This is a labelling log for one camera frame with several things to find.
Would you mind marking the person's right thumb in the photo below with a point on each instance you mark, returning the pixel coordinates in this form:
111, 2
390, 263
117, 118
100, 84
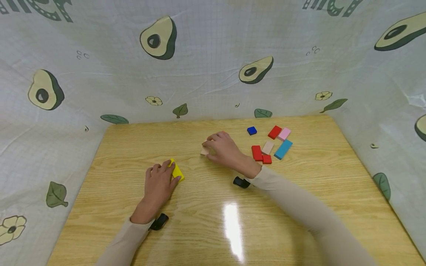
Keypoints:
213, 156

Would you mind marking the red wooden block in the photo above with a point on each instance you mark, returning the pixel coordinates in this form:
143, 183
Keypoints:
257, 153
275, 132

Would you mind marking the beige wooden block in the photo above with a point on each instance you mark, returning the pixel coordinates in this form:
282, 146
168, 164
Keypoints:
268, 147

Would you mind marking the yellow wooden block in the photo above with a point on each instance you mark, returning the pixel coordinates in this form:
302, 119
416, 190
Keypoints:
177, 171

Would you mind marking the person's right forearm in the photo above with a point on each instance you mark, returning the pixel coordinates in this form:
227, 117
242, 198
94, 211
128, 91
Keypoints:
309, 218

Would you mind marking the small red block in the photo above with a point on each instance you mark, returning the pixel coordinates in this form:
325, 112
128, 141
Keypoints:
267, 159

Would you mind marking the person's left hand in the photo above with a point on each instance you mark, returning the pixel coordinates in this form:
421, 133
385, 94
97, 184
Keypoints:
157, 192

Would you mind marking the person's left thumb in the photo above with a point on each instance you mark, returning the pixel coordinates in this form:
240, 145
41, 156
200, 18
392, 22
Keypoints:
176, 181

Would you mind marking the person's left middle finger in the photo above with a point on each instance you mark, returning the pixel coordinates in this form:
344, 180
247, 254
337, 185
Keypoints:
162, 168

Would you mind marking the long light blue block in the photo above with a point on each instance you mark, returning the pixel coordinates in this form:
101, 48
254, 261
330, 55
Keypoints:
283, 149

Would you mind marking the person's left ring finger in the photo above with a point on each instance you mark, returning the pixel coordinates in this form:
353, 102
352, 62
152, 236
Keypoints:
155, 170

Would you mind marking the person's left forearm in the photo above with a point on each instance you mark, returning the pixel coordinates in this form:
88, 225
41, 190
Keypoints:
123, 244

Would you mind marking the person's right fingers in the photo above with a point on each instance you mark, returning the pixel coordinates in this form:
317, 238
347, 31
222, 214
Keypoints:
214, 138

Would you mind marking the small dark blue block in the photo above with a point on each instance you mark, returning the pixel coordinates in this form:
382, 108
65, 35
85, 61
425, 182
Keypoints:
252, 130

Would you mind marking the black wrist band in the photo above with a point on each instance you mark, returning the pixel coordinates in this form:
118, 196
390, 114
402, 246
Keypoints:
241, 182
159, 222

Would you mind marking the person's left little finger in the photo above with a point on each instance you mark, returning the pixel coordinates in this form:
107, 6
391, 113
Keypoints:
148, 173

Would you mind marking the pink wooden block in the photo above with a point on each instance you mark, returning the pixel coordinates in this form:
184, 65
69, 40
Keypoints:
284, 134

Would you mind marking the person's right hand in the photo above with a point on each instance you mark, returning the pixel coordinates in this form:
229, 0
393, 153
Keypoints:
229, 153

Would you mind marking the natural wood block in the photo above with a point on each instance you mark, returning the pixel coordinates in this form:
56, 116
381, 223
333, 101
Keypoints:
204, 150

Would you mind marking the person's left index finger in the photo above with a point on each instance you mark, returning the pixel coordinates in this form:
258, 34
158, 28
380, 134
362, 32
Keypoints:
170, 167

